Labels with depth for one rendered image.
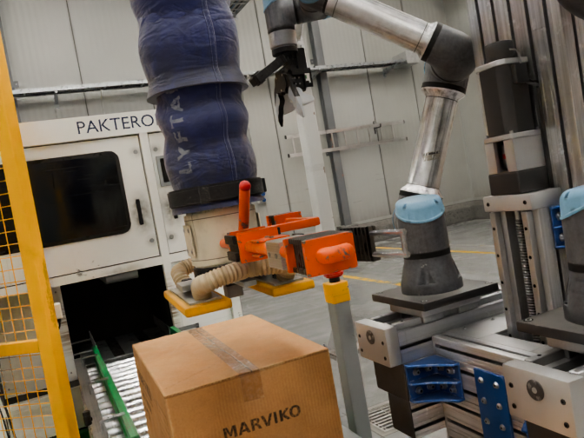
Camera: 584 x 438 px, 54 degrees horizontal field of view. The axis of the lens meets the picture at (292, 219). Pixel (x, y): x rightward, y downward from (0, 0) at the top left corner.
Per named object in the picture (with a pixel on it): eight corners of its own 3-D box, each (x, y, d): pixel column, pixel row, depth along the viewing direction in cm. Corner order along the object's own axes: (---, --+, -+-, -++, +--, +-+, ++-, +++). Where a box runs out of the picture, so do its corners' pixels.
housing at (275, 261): (267, 268, 96) (262, 241, 95) (304, 259, 98) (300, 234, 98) (281, 271, 89) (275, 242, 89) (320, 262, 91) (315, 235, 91)
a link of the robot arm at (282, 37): (274, 29, 151) (263, 39, 158) (277, 47, 151) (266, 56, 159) (300, 28, 154) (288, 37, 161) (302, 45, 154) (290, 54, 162)
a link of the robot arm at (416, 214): (403, 256, 138) (394, 201, 137) (399, 249, 151) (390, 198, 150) (454, 248, 136) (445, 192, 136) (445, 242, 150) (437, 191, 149)
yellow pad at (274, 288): (234, 282, 155) (231, 264, 155) (268, 275, 159) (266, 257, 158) (273, 297, 123) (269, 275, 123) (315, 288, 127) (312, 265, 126)
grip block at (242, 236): (227, 262, 116) (222, 233, 116) (272, 252, 119) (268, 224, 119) (237, 264, 108) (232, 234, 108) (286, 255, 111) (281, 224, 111)
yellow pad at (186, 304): (164, 298, 149) (161, 279, 149) (202, 289, 152) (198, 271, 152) (186, 318, 117) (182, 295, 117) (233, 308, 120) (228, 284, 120)
